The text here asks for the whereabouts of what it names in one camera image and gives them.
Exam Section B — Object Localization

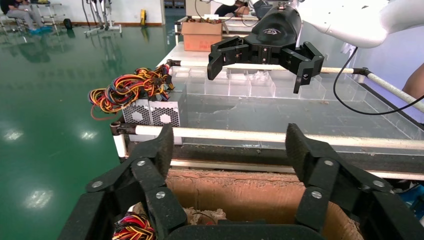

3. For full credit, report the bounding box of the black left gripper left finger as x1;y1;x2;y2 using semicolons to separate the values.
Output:
57;123;187;240

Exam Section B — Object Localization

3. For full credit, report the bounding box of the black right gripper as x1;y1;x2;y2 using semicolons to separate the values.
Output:
206;4;326;95

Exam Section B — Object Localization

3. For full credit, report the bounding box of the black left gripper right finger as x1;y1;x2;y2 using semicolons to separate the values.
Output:
285;123;424;240

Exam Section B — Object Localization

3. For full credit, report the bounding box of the bare bystander forearm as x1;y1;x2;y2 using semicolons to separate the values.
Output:
401;61;424;101

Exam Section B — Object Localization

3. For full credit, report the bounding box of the silver power supply unit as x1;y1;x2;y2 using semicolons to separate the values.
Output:
121;98;153;126
149;84;188;129

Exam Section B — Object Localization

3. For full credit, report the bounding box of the clear acrylic divider tray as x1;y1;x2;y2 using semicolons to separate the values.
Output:
169;65;424;143

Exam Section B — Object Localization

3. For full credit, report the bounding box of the white pipe leg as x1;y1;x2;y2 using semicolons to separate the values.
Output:
112;133;129;159

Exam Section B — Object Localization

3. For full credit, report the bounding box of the black table edge strip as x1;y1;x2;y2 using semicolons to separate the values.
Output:
171;143;424;175

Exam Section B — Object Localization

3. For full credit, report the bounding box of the person in black shirt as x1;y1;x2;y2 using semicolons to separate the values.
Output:
214;0;251;18

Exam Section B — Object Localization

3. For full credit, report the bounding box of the plain brown cardboard box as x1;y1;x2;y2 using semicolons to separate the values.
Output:
180;21;224;53

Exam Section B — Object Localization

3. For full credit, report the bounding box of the brown cardboard box with dividers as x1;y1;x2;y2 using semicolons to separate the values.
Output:
131;168;365;240

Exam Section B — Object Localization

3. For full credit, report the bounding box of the blue plastic object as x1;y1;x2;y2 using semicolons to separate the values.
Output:
396;183;424;222

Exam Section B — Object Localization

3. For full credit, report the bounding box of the white metal stand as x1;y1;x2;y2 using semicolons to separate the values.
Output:
82;0;123;37

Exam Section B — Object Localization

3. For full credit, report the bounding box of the seated person in grey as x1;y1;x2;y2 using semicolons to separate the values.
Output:
0;0;55;36

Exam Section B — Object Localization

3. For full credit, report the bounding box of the white pipe rail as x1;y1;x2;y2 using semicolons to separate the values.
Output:
365;71;424;115
178;60;356;75
132;124;424;152

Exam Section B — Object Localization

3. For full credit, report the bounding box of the thin black cable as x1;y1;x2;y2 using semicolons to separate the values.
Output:
332;46;424;116

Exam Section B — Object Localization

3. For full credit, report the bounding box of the multicoloured wire bundle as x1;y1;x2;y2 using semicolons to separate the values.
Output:
87;73;151;122
111;211;157;240
133;63;175;101

